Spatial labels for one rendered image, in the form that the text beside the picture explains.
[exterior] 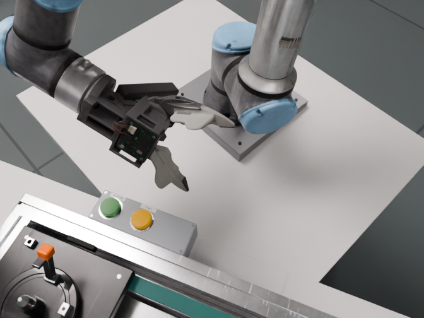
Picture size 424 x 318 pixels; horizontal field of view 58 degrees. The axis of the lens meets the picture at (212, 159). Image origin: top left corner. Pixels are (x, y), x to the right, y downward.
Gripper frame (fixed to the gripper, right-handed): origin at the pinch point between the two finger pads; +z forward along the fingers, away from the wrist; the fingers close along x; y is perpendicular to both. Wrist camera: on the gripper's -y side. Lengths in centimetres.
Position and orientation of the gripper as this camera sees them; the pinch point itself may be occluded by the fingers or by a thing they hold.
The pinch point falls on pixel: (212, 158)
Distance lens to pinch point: 60.1
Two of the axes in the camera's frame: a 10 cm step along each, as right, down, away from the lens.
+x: 4.9, -6.8, -5.5
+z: 8.4, 5.3, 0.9
